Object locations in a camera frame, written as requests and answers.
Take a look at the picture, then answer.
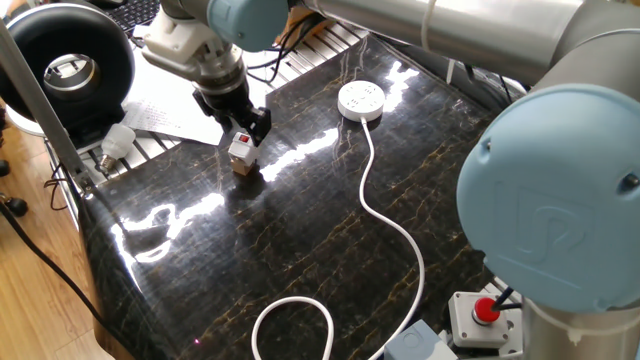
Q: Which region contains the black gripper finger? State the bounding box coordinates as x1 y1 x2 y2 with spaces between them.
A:
199 102 237 135
243 105 273 148

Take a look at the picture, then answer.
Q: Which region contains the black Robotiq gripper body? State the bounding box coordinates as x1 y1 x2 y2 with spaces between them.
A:
192 79 255 120

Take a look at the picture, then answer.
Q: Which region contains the white bulb holder red switch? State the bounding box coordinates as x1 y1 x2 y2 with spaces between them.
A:
227 130 261 169

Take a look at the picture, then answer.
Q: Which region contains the round white socket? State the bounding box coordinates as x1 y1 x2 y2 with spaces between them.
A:
337 79 386 123

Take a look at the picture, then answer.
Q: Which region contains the white light bulb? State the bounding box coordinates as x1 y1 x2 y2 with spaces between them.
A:
94 123 137 176

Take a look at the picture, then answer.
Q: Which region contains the small wooden cube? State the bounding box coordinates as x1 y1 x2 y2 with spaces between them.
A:
230 157 258 177

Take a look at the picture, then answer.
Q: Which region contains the printed white paper sheet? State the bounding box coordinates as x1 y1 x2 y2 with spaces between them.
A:
121 97 226 147

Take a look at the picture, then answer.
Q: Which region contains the orange brown box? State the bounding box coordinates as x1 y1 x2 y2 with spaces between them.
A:
279 17 327 46

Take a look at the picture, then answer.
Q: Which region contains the black keyboard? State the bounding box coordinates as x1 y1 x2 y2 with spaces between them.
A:
102 0 164 34

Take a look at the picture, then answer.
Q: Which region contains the black chair caster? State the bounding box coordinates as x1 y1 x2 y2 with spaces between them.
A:
0 194 29 219

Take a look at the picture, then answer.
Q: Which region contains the blue grey plastic box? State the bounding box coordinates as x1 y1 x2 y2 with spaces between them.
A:
383 319 459 360

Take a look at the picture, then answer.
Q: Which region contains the grey box red button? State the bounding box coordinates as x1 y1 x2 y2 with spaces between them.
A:
447 291 511 350

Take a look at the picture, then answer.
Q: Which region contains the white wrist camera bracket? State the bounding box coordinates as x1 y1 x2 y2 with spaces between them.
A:
141 9 236 84

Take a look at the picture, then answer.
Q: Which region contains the black ring light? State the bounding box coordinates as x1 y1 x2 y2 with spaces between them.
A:
0 2 136 139

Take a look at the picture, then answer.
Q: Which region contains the thick white socket cable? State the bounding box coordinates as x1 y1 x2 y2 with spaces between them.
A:
250 117 426 360

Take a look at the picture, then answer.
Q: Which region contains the aluminium frame beam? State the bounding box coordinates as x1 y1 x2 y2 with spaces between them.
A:
0 19 96 199

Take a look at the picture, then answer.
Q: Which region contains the grey metal side rail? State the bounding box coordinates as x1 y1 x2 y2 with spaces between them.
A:
372 29 531 109

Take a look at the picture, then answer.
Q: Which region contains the black floor cable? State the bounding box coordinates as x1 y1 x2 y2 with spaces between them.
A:
0 199 131 351

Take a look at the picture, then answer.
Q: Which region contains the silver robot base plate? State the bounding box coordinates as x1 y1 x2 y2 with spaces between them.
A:
499 312 525 359

